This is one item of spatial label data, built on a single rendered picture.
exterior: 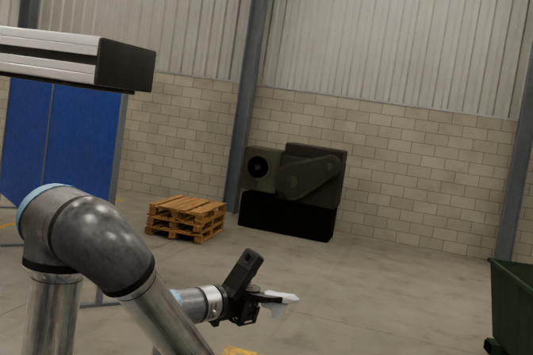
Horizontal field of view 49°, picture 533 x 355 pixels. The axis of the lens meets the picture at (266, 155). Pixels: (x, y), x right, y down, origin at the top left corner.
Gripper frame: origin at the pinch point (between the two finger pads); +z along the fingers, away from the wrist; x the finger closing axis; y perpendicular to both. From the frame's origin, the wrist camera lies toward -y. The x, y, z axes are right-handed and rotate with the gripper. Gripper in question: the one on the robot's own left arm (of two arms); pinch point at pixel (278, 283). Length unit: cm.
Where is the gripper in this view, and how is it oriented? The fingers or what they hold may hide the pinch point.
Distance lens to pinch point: 143.9
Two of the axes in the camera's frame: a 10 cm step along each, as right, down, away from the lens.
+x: 6.8, 2.9, -6.7
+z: 6.9, 0.5, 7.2
